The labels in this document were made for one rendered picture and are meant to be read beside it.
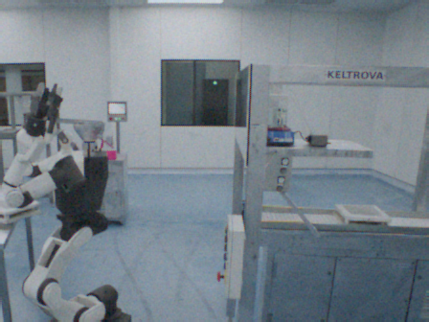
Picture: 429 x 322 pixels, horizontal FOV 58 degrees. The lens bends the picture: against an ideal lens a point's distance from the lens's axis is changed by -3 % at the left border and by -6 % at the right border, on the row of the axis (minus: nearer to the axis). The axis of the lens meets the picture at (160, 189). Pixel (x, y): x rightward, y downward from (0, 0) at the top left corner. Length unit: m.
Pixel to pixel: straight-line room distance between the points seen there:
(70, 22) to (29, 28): 0.73
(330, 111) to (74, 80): 4.62
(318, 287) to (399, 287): 0.46
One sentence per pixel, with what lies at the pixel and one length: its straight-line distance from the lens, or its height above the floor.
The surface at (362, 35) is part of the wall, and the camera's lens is 7.97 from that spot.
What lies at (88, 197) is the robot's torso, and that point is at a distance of 2.05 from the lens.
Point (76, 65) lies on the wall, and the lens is 7.24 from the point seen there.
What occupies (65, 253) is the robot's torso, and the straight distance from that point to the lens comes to 2.09.
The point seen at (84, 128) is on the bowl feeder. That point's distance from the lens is 4.51.
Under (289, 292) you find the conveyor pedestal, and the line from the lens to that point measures 2.44.
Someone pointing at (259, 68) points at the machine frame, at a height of 1.61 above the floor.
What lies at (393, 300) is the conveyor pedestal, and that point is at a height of 0.39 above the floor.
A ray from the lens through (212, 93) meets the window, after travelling 7.14.
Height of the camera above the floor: 1.55
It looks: 15 degrees down
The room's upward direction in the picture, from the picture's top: straight up
